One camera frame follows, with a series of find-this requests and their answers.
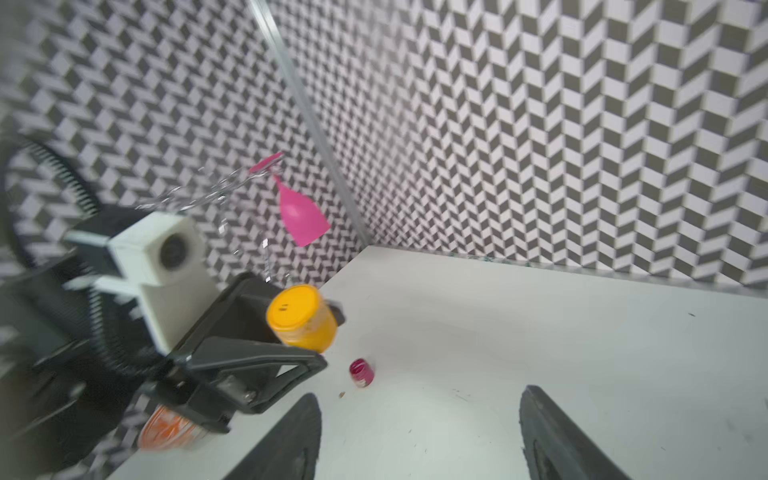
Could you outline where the orange jar lid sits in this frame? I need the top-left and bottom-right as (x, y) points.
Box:
(266, 284), (328, 334)

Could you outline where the pink plastic wine glass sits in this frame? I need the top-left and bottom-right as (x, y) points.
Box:
(248, 152), (331, 247)

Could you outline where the orange patterned plate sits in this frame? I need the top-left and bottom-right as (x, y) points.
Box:
(137, 406), (203, 451)

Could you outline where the orange paint jar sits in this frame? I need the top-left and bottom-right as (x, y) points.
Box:
(278, 313), (338, 353)

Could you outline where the magenta paint jar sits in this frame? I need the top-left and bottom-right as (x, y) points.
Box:
(349, 358), (375, 388)

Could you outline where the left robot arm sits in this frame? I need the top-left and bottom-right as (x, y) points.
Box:
(1, 135), (345, 478)

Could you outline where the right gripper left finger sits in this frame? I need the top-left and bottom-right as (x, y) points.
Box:
(224, 393), (322, 480)

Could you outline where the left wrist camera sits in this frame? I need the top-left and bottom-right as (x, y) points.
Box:
(64, 207), (219, 356)

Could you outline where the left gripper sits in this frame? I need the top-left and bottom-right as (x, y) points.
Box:
(140, 273), (346, 432)

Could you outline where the chrome wire glass rack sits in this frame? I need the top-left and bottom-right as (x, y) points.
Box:
(136, 154), (293, 286)

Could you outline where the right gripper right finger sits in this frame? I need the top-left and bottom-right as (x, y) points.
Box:
(519, 385), (629, 480)

